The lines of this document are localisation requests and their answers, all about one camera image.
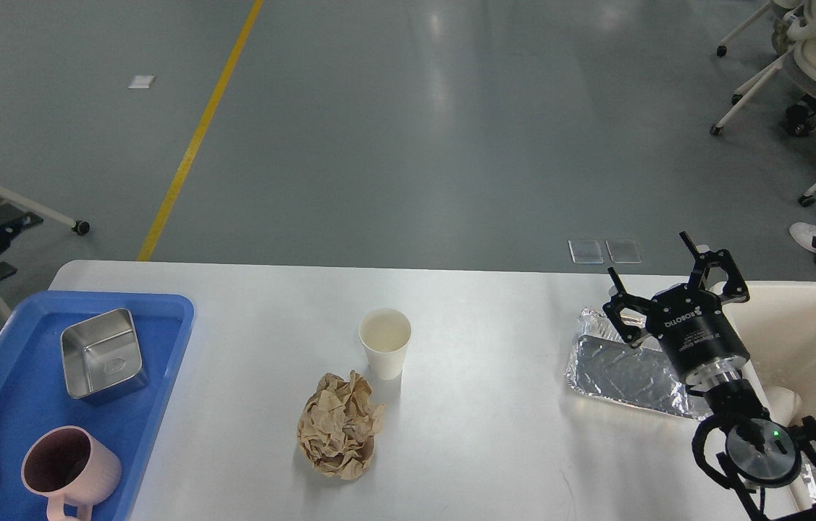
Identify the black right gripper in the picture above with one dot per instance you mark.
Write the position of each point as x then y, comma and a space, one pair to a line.
697, 333

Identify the aluminium foil tray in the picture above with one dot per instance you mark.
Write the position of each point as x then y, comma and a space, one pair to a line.
602, 366

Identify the stainless steel rectangular container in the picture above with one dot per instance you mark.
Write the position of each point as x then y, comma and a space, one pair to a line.
102, 359

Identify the pink mug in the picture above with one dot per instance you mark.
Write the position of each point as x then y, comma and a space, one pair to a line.
72, 470

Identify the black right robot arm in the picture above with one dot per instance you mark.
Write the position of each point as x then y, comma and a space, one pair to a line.
738, 446

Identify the floor outlet cover right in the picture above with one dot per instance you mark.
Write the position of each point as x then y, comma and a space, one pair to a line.
624, 251

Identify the floor outlet cover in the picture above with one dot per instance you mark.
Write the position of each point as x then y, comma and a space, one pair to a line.
586, 252
624, 251

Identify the floor outlet cover left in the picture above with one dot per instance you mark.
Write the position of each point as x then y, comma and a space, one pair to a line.
586, 252

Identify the white cup in bin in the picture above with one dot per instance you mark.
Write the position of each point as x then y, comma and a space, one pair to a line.
784, 404

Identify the white paper cup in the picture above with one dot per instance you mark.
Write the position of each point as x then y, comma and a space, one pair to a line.
385, 335

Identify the crumpled brown paper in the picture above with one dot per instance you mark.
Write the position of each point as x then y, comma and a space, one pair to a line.
338, 426

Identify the blue plastic tray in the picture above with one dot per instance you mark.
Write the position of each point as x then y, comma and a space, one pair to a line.
34, 399

